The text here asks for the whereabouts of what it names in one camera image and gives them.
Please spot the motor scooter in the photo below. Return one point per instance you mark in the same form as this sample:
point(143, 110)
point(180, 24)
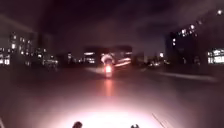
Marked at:
point(108, 70)

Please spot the person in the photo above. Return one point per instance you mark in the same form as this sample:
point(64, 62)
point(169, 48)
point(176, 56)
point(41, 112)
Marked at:
point(107, 58)

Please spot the low lit building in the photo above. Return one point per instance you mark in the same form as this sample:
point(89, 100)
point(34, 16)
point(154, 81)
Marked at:
point(95, 55)

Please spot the dark paved road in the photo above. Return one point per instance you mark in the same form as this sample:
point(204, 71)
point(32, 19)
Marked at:
point(113, 96)

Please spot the robot's own part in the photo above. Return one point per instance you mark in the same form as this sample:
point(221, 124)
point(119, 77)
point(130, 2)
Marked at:
point(135, 126)
point(77, 125)

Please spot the tall dark building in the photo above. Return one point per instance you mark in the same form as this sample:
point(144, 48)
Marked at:
point(196, 43)

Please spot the building with lit windows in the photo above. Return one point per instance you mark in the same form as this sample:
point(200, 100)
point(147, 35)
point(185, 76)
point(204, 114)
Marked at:
point(16, 46)

